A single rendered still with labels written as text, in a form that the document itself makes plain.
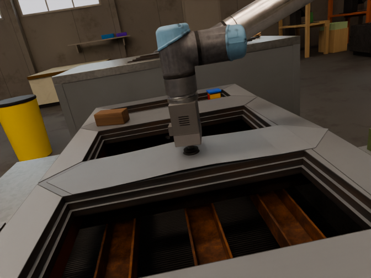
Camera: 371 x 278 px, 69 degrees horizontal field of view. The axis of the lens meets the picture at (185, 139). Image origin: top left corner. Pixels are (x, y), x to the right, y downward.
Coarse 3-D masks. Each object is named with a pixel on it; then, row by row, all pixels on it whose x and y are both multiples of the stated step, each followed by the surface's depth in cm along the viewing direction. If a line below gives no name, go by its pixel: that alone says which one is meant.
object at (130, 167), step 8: (128, 152) 78; (136, 152) 76; (144, 152) 75; (120, 160) 74; (128, 160) 73; (136, 160) 72; (144, 160) 71; (120, 168) 69; (128, 168) 68; (136, 168) 67; (144, 168) 66; (120, 176) 65; (128, 176) 64; (136, 176) 63; (144, 176) 62; (112, 184) 62; (120, 184) 61
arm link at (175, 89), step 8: (168, 80) 60; (176, 80) 59; (184, 80) 60; (192, 80) 61; (168, 88) 61; (176, 88) 60; (184, 88) 60; (192, 88) 61; (168, 96) 63; (176, 96) 61; (184, 96) 61
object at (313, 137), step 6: (288, 126) 78; (294, 126) 77; (300, 126) 76; (306, 126) 76; (294, 132) 73; (300, 132) 73; (306, 132) 72; (312, 132) 71; (318, 132) 71; (306, 138) 69; (312, 138) 68; (318, 138) 68; (312, 144) 65; (318, 144) 65
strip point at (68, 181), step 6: (78, 168) 73; (84, 168) 72; (66, 174) 70; (72, 174) 70; (78, 174) 69; (54, 180) 68; (60, 180) 68; (66, 180) 67; (72, 180) 67; (78, 180) 66; (60, 186) 65; (66, 186) 64; (72, 186) 64; (72, 192) 61
